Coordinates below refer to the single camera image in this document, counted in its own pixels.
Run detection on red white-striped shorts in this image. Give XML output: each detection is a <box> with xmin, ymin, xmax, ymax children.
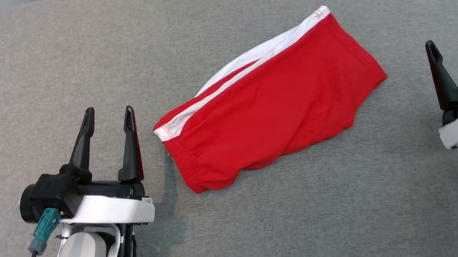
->
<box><xmin>141</xmin><ymin>0</ymin><xmax>398</xmax><ymax>198</ymax></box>

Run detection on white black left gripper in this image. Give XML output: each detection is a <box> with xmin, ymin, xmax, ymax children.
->
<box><xmin>48</xmin><ymin>102</ymin><xmax>161</xmax><ymax>257</ymax></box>

